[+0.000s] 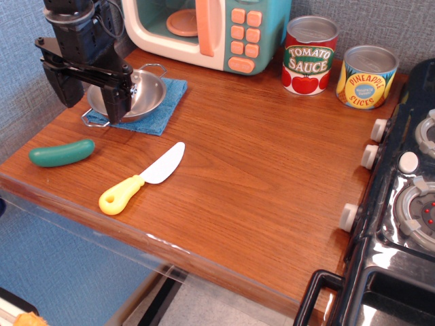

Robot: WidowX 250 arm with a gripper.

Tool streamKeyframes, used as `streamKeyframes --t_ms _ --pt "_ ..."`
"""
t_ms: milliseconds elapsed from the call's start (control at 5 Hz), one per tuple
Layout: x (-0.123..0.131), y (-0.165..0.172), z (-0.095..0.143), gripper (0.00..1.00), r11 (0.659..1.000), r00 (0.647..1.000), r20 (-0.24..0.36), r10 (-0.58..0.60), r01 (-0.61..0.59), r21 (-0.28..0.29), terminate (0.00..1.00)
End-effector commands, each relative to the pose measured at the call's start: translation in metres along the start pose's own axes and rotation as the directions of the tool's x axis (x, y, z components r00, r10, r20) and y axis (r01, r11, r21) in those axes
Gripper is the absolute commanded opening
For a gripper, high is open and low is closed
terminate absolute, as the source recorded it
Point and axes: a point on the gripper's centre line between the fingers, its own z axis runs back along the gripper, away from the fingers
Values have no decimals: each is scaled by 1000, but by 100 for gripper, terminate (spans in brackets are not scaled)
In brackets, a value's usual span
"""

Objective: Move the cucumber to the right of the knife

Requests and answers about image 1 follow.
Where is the green toy cucumber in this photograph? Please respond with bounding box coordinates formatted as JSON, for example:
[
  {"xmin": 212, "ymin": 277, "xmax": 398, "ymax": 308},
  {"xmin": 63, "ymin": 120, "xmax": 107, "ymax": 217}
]
[{"xmin": 29, "ymin": 139, "xmax": 95, "ymax": 168}]

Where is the pineapple slices can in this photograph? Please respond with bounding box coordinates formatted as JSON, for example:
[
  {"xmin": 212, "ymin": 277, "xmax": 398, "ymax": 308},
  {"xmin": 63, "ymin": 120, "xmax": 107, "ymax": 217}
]
[{"xmin": 336, "ymin": 45, "xmax": 399, "ymax": 110}]

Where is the small steel pan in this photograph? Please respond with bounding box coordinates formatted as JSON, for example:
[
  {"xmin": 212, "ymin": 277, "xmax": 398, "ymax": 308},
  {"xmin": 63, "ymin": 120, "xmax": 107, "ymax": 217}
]
[{"xmin": 81, "ymin": 63, "xmax": 167, "ymax": 128}]

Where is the orange object at corner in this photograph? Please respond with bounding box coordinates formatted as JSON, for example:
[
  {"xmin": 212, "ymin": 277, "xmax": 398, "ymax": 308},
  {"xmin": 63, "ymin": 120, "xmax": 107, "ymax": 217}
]
[{"xmin": 13, "ymin": 312, "xmax": 48, "ymax": 326}]

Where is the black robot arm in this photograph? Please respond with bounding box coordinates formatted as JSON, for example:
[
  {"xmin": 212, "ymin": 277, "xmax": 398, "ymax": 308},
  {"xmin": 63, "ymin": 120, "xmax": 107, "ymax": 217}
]
[{"xmin": 35, "ymin": 1, "xmax": 134, "ymax": 124}]

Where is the yellow handled toy knife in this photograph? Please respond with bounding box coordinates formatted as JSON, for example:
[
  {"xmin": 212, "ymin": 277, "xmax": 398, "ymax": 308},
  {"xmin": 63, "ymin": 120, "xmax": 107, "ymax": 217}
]
[{"xmin": 99, "ymin": 142, "xmax": 186, "ymax": 215}]

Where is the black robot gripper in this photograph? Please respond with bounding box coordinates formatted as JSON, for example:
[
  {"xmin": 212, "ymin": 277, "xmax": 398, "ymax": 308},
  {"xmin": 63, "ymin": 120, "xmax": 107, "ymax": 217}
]
[{"xmin": 35, "ymin": 20, "xmax": 133, "ymax": 124}]

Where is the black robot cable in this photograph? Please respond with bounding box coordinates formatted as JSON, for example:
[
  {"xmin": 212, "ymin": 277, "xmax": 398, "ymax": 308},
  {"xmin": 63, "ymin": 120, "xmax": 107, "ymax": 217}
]
[{"xmin": 93, "ymin": 0, "xmax": 126, "ymax": 40}]

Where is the blue cloth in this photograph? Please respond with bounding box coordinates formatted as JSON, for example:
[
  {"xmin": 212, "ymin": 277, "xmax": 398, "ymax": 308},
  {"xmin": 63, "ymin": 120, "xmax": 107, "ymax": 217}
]
[{"xmin": 85, "ymin": 77, "xmax": 188, "ymax": 137}]

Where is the tomato sauce can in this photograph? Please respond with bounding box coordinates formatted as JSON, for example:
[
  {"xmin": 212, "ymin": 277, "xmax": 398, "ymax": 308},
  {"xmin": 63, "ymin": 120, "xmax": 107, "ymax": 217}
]
[{"xmin": 281, "ymin": 16, "xmax": 339, "ymax": 96}]

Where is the black toy stove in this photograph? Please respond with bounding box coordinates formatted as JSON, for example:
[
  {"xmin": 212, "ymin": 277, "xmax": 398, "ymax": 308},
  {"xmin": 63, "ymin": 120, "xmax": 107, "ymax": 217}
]
[{"xmin": 294, "ymin": 59, "xmax": 434, "ymax": 325}]

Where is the teal toy microwave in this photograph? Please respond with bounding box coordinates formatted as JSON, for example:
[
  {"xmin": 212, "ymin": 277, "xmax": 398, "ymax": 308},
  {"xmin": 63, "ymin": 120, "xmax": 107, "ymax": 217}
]
[{"xmin": 122, "ymin": 1, "xmax": 292, "ymax": 75}]

